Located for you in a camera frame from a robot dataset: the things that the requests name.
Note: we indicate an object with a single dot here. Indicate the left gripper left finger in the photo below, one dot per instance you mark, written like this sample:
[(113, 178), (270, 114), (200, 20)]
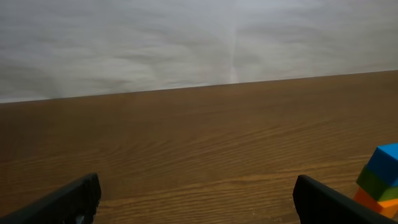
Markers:
[(62, 202)]

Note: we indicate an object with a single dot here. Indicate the orange cube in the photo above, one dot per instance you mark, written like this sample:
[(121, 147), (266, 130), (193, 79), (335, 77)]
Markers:
[(368, 200)]

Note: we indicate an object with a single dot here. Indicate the blue cube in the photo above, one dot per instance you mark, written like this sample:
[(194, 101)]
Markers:
[(384, 163)]

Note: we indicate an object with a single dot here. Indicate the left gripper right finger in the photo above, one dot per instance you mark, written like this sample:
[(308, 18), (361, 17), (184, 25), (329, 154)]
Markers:
[(323, 202)]

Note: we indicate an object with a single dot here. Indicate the green cube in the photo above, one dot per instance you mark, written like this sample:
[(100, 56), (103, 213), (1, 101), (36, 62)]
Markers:
[(374, 185)]

